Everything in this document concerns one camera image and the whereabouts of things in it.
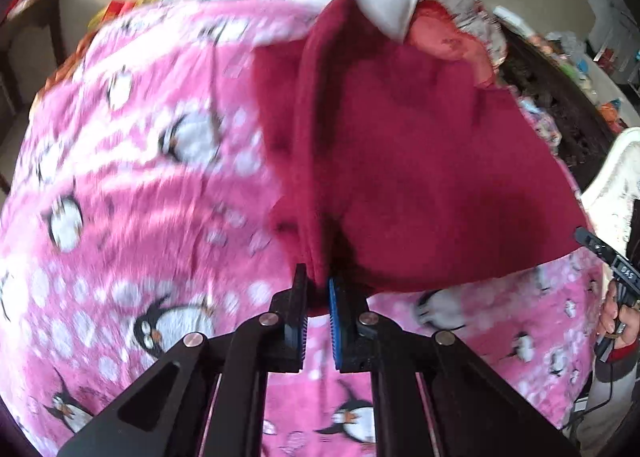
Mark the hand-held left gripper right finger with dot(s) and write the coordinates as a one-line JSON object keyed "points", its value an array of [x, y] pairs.
{"points": [[334, 327]]}

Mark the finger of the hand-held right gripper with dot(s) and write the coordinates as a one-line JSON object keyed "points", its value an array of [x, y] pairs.
{"points": [[595, 244]]}

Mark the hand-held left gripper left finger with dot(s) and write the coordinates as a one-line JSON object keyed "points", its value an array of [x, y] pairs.
{"points": [[301, 332]]}

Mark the dark red sweater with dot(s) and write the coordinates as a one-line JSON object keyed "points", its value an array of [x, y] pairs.
{"points": [[425, 162]]}

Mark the person's right forearm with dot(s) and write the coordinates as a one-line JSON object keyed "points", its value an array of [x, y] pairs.
{"points": [[615, 402]]}

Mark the person's right hand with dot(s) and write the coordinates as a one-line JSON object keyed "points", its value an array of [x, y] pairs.
{"points": [[630, 327]]}

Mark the small floral cloth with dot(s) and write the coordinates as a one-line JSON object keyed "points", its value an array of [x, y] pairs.
{"points": [[540, 127]]}

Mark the dark carved wooden cabinet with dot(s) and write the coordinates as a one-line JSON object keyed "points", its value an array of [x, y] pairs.
{"points": [[565, 112]]}

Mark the pink penguin print blanket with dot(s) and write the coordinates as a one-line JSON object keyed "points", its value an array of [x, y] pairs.
{"points": [[150, 237]]}

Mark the pile of assorted clutter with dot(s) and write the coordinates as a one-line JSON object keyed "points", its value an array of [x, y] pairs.
{"points": [[570, 47]]}

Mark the red heart-shaped cushion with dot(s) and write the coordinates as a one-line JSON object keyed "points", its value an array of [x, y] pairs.
{"points": [[450, 42]]}

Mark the white pillow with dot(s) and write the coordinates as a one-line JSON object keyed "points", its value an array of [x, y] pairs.
{"points": [[385, 7]]}

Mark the colourful snack packets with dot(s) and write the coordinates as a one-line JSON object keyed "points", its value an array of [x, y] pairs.
{"points": [[125, 9]]}

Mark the brown wooden cabinet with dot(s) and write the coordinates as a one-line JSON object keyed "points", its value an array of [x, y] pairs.
{"points": [[30, 27]]}

